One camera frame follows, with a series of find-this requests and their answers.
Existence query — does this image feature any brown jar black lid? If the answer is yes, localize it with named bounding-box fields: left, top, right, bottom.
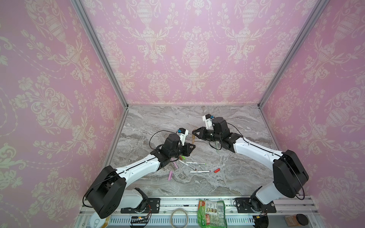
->
left=284, top=214, right=309, bottom=227

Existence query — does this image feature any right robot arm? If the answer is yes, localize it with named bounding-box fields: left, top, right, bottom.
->
left=193, top=115, right=309, bottom=212

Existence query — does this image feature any green snack bag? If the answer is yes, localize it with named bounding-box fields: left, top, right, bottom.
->
left=197, top=199, right=227, bottom=228

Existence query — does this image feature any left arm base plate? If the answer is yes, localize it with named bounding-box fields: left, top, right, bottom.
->
left=120, top=198, right=161, bottom=214

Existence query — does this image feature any white marker pink tip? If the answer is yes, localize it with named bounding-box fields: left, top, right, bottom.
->
left=189, top=171, right=211, bottom=173

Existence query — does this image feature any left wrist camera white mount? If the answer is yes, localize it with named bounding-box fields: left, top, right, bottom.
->
left=177, top=128, right=189, bottom=146

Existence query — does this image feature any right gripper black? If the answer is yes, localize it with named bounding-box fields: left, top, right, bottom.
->
left=192, top=128, right=223, bottom=144

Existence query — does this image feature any aluminium front rail frame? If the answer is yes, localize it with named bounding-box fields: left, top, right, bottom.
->
left=74, top=196, right=326, bottom=228

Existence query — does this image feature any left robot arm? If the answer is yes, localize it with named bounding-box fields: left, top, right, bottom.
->
left=84, top=133, right=195, bottom=219

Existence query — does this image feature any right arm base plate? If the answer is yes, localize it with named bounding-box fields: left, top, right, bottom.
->
left=233, top=198, right=277, bottom=214

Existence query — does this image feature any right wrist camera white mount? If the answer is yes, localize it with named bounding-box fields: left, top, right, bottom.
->
left=202, top=114, right=214, bottom=130

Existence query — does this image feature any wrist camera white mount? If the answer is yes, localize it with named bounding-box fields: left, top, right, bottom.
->
left=177, top=128, right=189, bottom=146
left=202, top=114, right=214, bottom=130

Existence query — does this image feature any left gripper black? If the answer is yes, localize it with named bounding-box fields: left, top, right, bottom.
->
left=169, top=142, right=197, bottom=159

